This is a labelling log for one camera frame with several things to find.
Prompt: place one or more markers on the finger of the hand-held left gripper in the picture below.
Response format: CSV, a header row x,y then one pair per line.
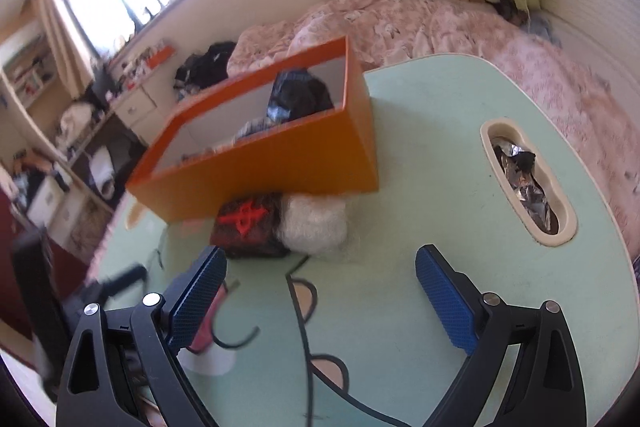
x,y
120,279

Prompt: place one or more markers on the pink bed sheet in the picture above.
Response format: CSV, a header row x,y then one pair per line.
x,y
117,227

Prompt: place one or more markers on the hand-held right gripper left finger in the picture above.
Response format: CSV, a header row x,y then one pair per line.
x,y
195,302

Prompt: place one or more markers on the green cartoon desktop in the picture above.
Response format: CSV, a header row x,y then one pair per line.
x,y
425,157

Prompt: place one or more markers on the black clothes pile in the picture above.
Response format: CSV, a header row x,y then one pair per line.
x,y
207,67

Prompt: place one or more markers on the dark red door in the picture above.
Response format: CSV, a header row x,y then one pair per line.
x,y
10,282

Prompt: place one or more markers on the foil wrappers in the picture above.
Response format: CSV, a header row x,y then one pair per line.
x,y
525,192

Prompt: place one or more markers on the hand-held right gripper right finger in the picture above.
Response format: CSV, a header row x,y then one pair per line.
x,y
445,302

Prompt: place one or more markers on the white shelf desk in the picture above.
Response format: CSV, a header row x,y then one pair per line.
x,y
30,72

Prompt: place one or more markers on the dark red pouch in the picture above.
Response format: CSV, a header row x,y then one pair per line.
x,y
245,227

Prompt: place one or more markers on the black lace cloth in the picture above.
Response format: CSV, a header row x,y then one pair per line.
x,y
300,94

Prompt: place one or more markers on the white cylindrical object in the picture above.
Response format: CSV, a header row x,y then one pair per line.
x,y
102,172

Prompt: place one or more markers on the orange cardboard box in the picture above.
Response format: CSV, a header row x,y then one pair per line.
x,y
280,162

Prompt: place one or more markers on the orange tray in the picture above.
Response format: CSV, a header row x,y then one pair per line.
x,y
161,56

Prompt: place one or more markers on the blue grey cloth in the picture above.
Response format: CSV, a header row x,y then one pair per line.
x,y
540,27

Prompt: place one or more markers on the pink floral quilt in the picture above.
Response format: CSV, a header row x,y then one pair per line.
x,y
450,27

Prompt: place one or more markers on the beige curtain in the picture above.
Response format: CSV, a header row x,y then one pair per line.
x,y
65,42

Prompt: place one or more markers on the white drawer cabinet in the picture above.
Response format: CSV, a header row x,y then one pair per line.
x,y
135,107

